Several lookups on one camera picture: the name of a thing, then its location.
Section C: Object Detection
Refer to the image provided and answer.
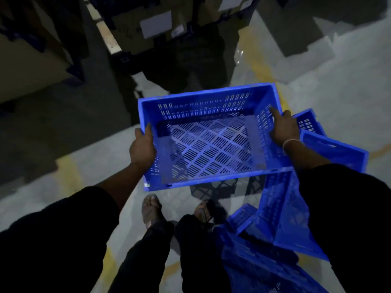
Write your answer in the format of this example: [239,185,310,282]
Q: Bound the person's foot in sandal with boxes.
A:
[142,194,167,230]
[194,199,228,225]

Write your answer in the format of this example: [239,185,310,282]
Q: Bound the person's black left sleeve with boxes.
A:
[0,186,120,293]

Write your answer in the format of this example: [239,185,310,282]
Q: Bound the person's left forearm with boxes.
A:
[96,162,148,211]

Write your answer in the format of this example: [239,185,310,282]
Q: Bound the dark blue pallet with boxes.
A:
[0,26,87,89]

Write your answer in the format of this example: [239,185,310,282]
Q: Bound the blue perforated plastic crate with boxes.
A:
[138,82,294,192]

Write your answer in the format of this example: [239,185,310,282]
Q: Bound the large white paper label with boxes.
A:
[139,10,173,39]

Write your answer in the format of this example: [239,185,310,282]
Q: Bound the person's left hand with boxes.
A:
[129,123,157,172]

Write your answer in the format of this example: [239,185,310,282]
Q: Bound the thin white wrist bracelet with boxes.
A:
[282,138,303,152]

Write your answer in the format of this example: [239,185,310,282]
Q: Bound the person's right forearm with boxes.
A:
[282,140,332,172]

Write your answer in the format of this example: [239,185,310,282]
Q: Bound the labelled brown cardboard box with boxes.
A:
[111,0,258,56]

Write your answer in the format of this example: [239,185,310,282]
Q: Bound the person's right foot in sandal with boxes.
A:
[194,199,228,225]

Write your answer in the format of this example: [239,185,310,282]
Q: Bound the person's left foot in sandal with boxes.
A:
[142,194,167,230]

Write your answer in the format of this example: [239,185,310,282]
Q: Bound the person's black sleeve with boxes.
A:
[297,163,391,293]
[0,186,120,293]

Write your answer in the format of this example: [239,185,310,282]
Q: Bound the person's right hand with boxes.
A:
[269,106,301,148]

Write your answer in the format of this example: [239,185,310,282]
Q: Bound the person's black right sleeve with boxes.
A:
[297,163,391,293]

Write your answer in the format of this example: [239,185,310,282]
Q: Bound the pale wooden plank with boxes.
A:
[82,0,123,55]

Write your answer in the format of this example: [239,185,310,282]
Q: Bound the small white paper label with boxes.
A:
[170,24,186,39]

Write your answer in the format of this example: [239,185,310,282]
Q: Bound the plain brown cardboard box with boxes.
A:
[0,33,74,104]

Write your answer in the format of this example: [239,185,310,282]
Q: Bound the person's black trousers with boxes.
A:
[108,214,233,293]

